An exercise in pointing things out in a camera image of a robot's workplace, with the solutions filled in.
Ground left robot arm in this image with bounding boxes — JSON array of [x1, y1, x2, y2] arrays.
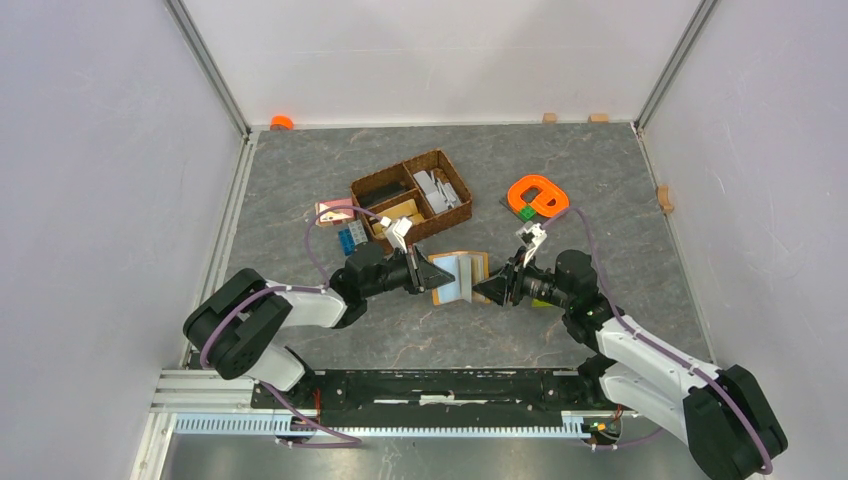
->
[[183, 242, 455, 408]]

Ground black cards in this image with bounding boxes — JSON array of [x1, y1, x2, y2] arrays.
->
[[358, 182, 408, 209]]

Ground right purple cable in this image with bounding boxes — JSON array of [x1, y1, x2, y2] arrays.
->
[[543, 206, 775, 472]]

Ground gold VIP cards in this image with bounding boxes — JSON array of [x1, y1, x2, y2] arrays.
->
[[371, 199, 425, 238]]

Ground yellow leather card holder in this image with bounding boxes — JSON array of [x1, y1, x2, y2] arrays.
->
[[428, 251, 490, 305]]

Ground pink card box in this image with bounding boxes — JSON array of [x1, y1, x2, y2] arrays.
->
[[314, 197, 356, 227]]

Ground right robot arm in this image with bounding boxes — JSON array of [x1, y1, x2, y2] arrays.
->
[[474, 250, 789, 479]]

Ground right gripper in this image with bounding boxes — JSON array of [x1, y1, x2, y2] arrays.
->
[[471, 246, 572, 310]]

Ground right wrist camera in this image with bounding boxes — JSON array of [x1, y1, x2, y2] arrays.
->
[[515, 221, 547, 267]]

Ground orange tape roll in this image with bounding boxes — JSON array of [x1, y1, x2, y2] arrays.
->
[[269, 115, 294, 131]]

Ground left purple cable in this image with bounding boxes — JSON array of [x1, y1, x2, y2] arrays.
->
[[198, 205, 392, 448]]

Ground green toy brick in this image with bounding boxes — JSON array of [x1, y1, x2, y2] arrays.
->
[[516, 205, 537, 222]]

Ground blue toy brick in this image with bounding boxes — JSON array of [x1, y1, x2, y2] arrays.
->
[[337, 220, 369, 256]]

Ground orange plastic ring toy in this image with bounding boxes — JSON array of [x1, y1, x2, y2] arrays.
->
[[505, 174, 571, 219]]

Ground wooden clip on wall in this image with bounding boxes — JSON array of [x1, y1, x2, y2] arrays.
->
[[656, 185, 675, 215]]

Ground silver cards pile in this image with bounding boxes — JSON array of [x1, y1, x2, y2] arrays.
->
[[412, 170, 462, 214]]

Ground purple cable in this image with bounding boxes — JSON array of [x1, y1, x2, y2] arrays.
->
[[198, 205, 392, 448], [543, 206, 775, 472]]

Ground brown woven basket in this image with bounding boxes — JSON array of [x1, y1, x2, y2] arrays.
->
[[350, 149, 473, 244]]

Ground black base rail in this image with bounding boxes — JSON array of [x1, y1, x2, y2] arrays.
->
[[284, 368, 624, 428]]

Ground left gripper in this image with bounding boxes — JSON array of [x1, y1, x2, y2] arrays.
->
[[363, 243, 455, 298]]

